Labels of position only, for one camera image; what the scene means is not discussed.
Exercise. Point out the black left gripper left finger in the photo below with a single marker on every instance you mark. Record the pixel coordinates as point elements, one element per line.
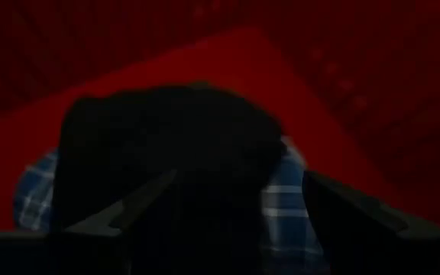
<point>143,195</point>

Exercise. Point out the red plastic bin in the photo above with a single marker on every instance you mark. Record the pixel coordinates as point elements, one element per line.
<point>243,57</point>

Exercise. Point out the blue plaid cloth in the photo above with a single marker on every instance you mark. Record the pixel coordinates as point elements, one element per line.
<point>285,214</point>

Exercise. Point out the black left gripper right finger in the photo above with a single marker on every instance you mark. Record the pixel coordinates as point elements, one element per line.
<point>342,214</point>

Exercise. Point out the dark grey garment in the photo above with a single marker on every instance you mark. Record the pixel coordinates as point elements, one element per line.
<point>166,130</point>

